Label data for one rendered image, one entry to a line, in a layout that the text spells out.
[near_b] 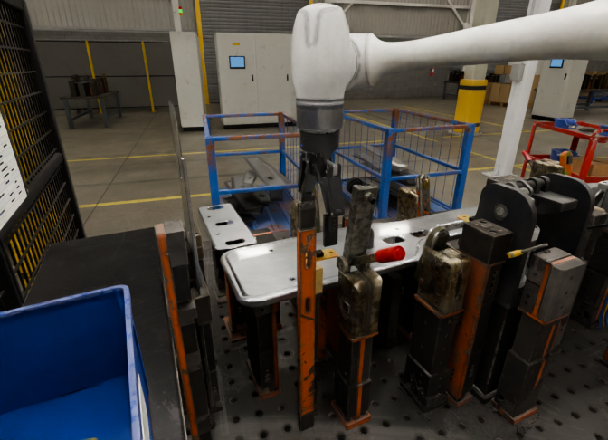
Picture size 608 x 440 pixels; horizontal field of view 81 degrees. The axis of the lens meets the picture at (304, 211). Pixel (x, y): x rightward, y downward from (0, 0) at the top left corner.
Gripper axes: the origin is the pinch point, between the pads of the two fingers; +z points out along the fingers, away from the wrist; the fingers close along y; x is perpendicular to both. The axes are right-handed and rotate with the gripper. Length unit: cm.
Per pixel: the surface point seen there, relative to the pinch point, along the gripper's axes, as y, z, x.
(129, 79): 1194, -3, 46
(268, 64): 757, -38, -245
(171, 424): -31.4, 4.9, 33.4
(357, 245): -15.7, -2.6, 0.1
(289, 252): 4.7, 7.5, 5.1
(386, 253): -24.6, -5.6, 0.8
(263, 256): 5.1, 7.5, 11.1
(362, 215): -16.6, -8.6, 0.1
